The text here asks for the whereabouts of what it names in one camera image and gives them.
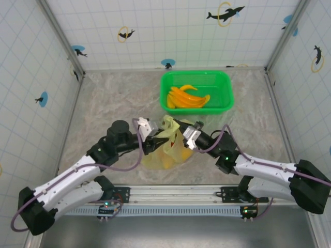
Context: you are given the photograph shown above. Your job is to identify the fake yellow mango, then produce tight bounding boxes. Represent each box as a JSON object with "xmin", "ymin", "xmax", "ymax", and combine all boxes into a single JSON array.
[{"xmin": 160, "ymin": 153, "xmax": 174, "ymax": 170}]

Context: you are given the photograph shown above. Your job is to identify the yellow translucent plastic bag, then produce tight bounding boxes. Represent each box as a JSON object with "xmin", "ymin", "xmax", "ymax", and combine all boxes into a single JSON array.
[{"xmin": 141, "ymin": 115, "xmax": 195, "ymax": 171}]

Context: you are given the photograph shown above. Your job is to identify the green plastic basket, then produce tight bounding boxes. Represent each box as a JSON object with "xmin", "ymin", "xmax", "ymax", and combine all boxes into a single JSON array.
[{"xmin": 160, "ymin": 71, "xmax": 235, "ymax": 116}]

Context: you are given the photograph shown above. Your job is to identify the fake banana bunch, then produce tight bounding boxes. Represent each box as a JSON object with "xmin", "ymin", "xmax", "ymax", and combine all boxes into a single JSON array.
[{"xmin": 167, "ymin": 86, "xmax": 211, "ymax": 109}]

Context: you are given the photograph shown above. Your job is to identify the blue circle penguin sticker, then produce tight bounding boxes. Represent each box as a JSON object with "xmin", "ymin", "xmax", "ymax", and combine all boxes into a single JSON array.
[{"xmin": 160, "ymin": 58, "xmax": 176, "ymax": 69}]

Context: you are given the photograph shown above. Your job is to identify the right controller board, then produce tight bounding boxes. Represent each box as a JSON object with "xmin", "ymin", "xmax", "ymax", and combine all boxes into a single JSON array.
[{"xmin": 239, "ymin": 206, "xmax": 259, "ymax": 221}]

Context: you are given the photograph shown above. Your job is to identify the controller board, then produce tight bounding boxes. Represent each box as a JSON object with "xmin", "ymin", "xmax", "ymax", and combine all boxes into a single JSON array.
[
  {"xmin": 239, "ymin": 206, "xmax": 259, "ymax": 221},
  {"xmin": 97, "ymin": 198, "xmax": 122, "ymax": 220}
]

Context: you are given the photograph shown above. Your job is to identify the left controller board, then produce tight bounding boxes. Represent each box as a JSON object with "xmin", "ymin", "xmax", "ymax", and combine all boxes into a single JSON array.
[{"xmin": 97, "ymin": 198, "xmax": 122, "ymax": 220}]

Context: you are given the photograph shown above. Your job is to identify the steel panel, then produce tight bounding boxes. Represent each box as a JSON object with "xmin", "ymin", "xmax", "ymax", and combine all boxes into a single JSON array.
[{"xmin": 38, "ymin": 214, "xmax": 319, "ymax": 248}]

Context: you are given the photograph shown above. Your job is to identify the blue circle shark sticker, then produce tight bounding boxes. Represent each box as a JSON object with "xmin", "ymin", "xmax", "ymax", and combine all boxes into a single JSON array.
[{"xmin": 71, "ymin": 45, "xmax": 88, "ymax": 58}]

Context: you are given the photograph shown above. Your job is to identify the blue circle fish sticker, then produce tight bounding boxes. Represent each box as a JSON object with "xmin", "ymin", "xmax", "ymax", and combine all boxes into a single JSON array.
[{"xmin": 281, "ymin": 14, "xmax": 298, "ymax": 36}]

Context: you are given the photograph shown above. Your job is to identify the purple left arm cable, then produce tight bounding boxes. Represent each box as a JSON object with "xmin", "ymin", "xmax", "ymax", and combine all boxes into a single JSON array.
[{"xmin": 10, "ymin": 118, "xmax": 144, "ymax": 232}]

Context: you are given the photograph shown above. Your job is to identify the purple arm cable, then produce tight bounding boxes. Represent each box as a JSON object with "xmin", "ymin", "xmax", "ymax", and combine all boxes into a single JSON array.
[
  {"xmin": 10, "ymin": 118, "xmax": 144, "ymax": 232},
  {"xmin": 196, "ymin": 124, "xmax": 331, "ymax": 220}
]

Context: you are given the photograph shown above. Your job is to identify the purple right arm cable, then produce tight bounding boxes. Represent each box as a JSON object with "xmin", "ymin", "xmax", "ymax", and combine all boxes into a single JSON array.
[{"xmin": 196, "ymin": 124, "xmax": 331, "ymax": 220}]

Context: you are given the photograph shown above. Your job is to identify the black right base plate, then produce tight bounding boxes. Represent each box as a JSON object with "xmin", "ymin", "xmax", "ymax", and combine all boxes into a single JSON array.
[{"xmin": 221, "ymin": 185, "xmax": 269, "ymax": 204}]

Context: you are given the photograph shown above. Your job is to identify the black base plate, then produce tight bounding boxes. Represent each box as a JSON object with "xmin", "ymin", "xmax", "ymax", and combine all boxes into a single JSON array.
[
  {"xmin": 221, "ymin": 185, "xmax": 269, "ymax": 204},
  {"xmin": 103, "ymin": 186, "xmax": 131, "ymax": 204}
]

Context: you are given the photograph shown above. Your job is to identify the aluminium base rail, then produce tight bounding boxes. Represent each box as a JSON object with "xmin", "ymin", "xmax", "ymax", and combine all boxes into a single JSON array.
[{"xmin": 62, "ymin": 183, "xmax": 293, "ymax": 207}]

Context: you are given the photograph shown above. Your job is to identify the aluminium side rail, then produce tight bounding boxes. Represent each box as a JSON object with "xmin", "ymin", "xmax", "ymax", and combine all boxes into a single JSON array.
[
  {"xmin": 265, "ymin": 71, "xmax": 297, "ymax": 162},
  {"xmin": 55, "ymin": 74, "xmax": 86, "ymax": 179}
]

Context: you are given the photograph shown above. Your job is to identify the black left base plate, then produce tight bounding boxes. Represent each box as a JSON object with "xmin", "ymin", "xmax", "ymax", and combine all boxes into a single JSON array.
[{"xmin": 103, "ymin": 186, "xmax": 131, "ymax": 204}]

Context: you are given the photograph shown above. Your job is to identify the aluminium frame bar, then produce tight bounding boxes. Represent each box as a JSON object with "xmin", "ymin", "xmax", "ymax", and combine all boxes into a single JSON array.
[{"xmin": 84, "ymin": 66, "xmax": 267, "ymax": 72}]

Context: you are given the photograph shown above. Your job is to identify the grey slotted cable duct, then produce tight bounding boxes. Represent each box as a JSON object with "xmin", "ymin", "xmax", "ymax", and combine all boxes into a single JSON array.
[{"xmin": 63, "ymin": 206, "xmax": 245, "ymax": 216}]

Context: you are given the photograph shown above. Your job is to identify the yellow ring seal sticker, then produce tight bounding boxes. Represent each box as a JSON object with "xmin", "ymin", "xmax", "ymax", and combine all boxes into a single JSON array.
[{"xmin": 69, "ymin": 64, "xmax": 80, "ymax": 82}]

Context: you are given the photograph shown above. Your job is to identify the small dolphin ring sticker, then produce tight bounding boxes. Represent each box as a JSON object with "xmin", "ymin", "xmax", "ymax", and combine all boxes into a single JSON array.
[{"xmin": 117, "ymin": 25, "xmax": 136, "ymax": 43}]

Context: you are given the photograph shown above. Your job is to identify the aluminium frame post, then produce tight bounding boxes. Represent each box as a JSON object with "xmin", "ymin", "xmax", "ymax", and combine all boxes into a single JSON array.
[
  {"xmin": 306, "ymin": 210, "xmax": 331, "ymax": 248},
  {"xmin": 38, "ymin": 0, "xmax": 86, "ymax": 78},
  {"xmin": 265, "ymin": 0, "xmax": 312, "ymax": 74},
  {"xmin": 24, "ymin": 232, "xmax": 50, "ymax": 248}
]

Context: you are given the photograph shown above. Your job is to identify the large dolphin ring sticker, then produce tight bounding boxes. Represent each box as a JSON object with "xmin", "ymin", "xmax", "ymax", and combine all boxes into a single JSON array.
[{"xmin": 206, "ymin": 2, "xmax": 246, "ymax": 27}]

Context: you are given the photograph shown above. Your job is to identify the yellow ring seahorse sticker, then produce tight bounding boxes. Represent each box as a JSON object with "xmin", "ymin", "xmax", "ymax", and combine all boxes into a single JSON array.
[{"xmin": 311, "ymin": 45, "xmax": 325, "ymax": 73}]

